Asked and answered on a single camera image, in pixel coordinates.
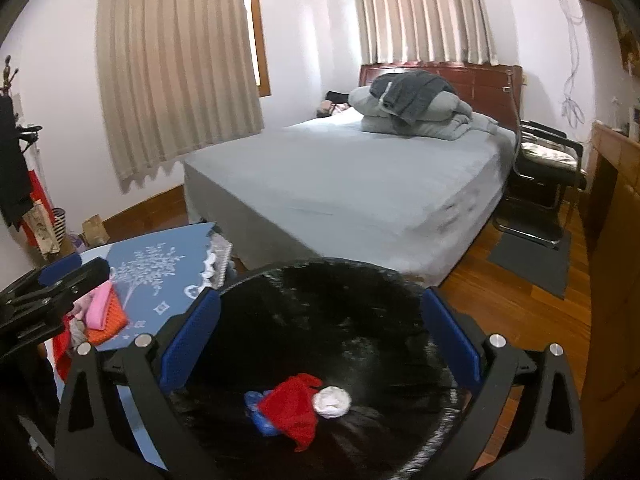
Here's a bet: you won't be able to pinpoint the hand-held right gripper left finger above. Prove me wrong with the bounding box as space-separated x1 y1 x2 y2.
54 287 223 480

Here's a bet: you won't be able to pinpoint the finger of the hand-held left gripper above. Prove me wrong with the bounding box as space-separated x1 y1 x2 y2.
10 258 111 343
0 252 83 306

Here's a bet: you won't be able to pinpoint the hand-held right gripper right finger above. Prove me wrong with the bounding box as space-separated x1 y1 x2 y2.
420 287 586 480

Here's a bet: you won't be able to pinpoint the pink cloth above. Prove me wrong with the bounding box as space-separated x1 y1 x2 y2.
75 282 118 331

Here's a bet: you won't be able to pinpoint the orange knitted pad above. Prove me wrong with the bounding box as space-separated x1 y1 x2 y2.
85 292 131 346

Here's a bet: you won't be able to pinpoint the red knitted cloth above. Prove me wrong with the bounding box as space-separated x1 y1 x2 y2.
259 374 323 452

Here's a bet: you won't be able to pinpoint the black trash bag bin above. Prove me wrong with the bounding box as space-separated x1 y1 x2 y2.
165 257 488 480

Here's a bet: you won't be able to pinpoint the white paper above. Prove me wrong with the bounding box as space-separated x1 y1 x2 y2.
312 386 353 420

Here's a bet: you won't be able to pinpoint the striped basket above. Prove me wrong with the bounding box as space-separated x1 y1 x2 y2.
50 207 67 253

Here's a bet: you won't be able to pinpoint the printed beige tote bag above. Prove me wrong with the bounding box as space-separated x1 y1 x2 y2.
25 200 57 257

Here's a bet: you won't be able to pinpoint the brown paper bag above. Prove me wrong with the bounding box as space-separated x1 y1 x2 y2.
81 215 111 247

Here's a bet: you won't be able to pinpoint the red hanging cloth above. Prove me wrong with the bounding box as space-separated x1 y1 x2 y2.
26 169 56 248

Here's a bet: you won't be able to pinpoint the white lace table cover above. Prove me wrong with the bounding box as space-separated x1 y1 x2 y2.
197 234 236 291

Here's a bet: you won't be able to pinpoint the black hanging coat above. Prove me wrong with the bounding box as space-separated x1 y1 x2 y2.
0 95 34 232

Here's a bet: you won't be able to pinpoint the grey floor mat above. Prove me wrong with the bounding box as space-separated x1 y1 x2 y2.
487 232 573 301

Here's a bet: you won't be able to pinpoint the black metal chair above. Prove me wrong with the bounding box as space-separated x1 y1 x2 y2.
494 120 589 250

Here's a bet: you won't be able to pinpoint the wooden cabinet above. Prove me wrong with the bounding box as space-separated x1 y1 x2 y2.
582 120 640 456

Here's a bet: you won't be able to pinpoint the bed with grey sheet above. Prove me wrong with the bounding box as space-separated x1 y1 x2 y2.
182 109 518 287

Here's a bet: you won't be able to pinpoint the coat rack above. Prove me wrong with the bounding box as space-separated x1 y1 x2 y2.
0 55 45 153

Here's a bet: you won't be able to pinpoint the patterned chair cushion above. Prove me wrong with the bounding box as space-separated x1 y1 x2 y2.
520 142 577 167

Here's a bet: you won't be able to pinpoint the wide beige curtain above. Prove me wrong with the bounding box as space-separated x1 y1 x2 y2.
95 0 266 193

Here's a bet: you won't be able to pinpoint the folded grey duvet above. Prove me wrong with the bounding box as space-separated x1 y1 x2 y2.
347 85 498 140

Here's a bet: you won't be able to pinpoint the dark grey clothes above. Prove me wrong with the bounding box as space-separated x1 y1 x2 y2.
370 71 458 126

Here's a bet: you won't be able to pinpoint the dark wooden headboard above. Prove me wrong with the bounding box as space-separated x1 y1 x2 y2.
359 62 523 132

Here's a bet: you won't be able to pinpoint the black and pink clothes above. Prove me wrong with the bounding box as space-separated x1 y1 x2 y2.
316 91 353 118

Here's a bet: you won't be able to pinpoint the narrow beige curtain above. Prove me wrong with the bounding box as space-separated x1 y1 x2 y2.
352 0 498 66

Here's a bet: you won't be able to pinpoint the wooden window frame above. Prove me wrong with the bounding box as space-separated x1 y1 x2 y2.
242 0 272 97

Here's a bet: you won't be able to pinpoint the white wall cables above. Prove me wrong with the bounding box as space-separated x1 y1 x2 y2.
546 0 587 127

